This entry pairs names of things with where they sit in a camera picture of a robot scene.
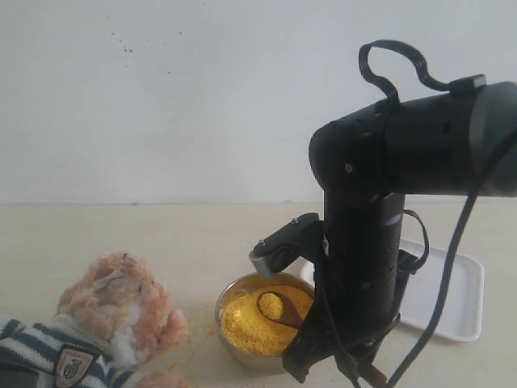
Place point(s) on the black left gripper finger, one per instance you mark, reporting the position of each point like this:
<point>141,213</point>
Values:
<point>317,339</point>

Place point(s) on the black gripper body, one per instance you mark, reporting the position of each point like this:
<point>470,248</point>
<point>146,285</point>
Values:
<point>359,308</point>

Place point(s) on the brown wooden spoon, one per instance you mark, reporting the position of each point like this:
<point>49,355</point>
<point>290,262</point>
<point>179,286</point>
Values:
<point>278,308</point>

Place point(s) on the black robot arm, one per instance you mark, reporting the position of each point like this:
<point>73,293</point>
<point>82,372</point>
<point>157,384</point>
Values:
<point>460,143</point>

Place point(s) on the teddy bear striped sweater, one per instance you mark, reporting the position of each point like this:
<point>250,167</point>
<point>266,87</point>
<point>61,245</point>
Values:
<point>109,323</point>

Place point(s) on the stainless steel bowl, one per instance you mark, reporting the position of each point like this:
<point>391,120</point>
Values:
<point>241,286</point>

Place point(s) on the yellow millet grains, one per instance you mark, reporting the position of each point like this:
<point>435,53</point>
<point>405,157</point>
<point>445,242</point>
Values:
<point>246,328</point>

